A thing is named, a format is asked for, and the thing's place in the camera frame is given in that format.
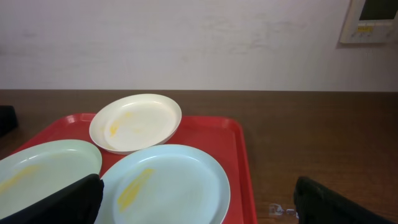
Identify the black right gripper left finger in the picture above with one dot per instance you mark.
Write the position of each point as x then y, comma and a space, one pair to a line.
78, 203

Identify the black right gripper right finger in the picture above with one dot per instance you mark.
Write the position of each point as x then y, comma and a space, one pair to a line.
316, 204

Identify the pale green plate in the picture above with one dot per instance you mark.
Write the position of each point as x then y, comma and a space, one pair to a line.
32, 174

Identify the cream plate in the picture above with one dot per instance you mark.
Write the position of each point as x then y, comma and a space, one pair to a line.
135, 122

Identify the light blue plate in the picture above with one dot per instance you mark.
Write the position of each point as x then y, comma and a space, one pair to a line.
167, 184

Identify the black water tray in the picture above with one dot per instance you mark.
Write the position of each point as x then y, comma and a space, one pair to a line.
8, 119

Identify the white wall control panel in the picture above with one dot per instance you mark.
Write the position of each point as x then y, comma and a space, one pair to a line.
370, 22

